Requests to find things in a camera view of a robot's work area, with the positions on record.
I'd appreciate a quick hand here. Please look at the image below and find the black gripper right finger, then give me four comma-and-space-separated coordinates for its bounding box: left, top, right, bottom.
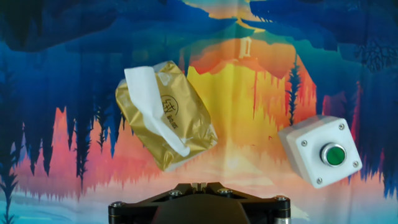
199, 182, 292, 224

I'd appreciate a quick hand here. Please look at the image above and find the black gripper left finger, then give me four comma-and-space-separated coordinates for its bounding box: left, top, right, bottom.
108, 182, 200, 224

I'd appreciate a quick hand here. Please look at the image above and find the white napkin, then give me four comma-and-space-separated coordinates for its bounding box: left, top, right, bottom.
123, 65, 191, 158

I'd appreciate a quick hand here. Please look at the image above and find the gold tissue pack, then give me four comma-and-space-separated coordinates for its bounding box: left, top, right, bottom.
114, 60, 218, 172

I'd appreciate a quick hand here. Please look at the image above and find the white box with green button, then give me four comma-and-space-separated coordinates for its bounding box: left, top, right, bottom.
277, 114, 363, 190

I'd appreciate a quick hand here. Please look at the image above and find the colourful forest print cloth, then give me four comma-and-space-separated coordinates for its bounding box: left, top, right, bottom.
0, 0, 398, 224

